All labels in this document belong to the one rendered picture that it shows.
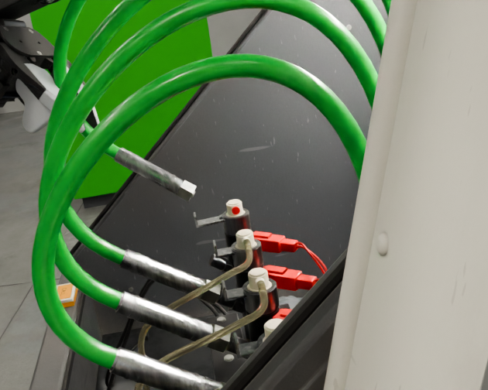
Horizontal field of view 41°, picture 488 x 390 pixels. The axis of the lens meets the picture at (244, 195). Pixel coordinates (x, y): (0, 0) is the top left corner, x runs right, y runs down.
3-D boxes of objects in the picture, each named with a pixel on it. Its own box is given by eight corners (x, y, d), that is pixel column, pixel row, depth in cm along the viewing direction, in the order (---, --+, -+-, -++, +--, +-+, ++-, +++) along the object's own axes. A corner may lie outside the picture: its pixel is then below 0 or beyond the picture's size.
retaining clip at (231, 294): (225, 301, 53) (222, 288, 52) (222, 291, 54) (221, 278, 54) (265, 294, 53) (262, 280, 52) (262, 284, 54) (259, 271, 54)
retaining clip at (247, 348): (237, 359, 45) (235, 343, 45) (234, 345, 47) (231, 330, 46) (283, 350, 45) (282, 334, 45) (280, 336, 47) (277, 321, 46)
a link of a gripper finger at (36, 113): (62, 160, 73) (15, 101, 75) (91, 122, 71) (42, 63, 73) (42, 162, 70) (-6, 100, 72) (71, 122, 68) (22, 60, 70)
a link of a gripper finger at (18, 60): (58, 102, 73) (15, 48, 75) (67, 90, 72) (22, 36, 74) (26, 101, 68) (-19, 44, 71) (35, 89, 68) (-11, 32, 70)
